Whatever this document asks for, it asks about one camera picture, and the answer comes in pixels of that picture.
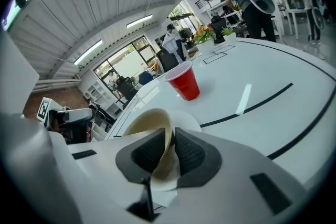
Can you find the red cup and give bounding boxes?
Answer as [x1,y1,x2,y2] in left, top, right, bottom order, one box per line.
[164,61,201,101]

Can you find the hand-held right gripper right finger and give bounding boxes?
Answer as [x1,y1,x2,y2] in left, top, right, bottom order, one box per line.
[157,127,316,224]

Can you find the blue chair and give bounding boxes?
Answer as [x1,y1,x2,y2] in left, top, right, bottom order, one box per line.
[138,71,154,86]

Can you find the orange chair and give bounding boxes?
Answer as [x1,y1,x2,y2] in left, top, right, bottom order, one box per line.
[146,61,160,73]

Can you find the black swivel office chair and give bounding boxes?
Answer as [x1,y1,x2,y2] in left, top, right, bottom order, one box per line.
[211,16,227,44]

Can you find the white table with black lines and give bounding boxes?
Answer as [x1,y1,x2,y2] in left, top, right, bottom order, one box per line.
[104,37,336,192]

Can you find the white cubby shelf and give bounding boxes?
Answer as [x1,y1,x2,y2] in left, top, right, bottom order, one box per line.
[83,80,118,116]

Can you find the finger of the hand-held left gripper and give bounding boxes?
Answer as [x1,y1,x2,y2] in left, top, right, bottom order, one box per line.
[65,108,97,122]

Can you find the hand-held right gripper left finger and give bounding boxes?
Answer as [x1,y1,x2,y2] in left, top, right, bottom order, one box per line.
[67,127,166,224]

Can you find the white plate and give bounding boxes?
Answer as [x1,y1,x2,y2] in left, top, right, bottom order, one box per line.
[167,109,203,133]

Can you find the large window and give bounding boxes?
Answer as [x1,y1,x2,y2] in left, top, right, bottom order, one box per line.
[93,35,156,82]

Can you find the orange flowers in white pot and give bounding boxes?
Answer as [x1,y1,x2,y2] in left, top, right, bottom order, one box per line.
[193,25,217,56]

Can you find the beige paper cup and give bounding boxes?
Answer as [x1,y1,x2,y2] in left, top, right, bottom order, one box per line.
[122,108,182,191]

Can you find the white desk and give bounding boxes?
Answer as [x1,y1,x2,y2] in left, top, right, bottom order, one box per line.
[282,0,314,40]

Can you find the black cantilever chair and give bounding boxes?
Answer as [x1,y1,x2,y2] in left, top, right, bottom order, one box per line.
[156,48,183,74]

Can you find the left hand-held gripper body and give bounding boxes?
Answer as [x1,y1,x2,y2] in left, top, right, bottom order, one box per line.
[36,97,93,145]

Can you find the small green potted plant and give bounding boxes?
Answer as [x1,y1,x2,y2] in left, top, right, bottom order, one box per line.
[221,26,237,43]

